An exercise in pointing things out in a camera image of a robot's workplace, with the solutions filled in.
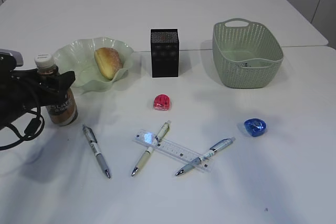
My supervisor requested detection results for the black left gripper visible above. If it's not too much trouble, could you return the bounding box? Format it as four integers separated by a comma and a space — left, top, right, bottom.
1, 56, 76, 129

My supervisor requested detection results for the brown Nescafe coffee bottle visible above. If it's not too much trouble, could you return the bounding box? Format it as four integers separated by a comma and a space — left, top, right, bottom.
34, 54, 78, 126

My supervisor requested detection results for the sugared bread roll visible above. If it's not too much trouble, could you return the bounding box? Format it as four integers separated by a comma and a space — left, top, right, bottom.
94, 47, 123, 80

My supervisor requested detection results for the green wavy glass plate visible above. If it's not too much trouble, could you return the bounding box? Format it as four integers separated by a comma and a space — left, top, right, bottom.
52, 37, 134, 93

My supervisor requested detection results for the grey grip ballpoint pen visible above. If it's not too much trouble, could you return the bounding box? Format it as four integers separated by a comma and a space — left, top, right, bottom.
82, 124, 112, 179

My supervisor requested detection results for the black mesh pen holder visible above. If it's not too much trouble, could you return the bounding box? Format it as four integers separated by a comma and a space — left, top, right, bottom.
150, 29, 180, 78

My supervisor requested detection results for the cream grip ballpoint pen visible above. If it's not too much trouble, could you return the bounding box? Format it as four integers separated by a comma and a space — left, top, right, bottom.
131, 120, 171, 177

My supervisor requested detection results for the blue grip ballpoint pen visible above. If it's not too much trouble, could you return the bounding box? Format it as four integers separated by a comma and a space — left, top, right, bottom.
175, 137, 235, 176

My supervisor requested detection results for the green woven plastic basket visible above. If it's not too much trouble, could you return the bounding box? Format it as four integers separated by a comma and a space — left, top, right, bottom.
212, 18, 284, 89

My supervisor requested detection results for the clear plastic ruler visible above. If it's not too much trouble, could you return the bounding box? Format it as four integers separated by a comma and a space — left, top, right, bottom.
134, 130, 213, 172

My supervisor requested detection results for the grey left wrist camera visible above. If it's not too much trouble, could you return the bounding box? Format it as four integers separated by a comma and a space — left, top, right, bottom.
1, 49, 24, 67

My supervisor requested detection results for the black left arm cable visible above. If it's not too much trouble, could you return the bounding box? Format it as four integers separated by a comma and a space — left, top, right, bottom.
0, 77, 45, 152

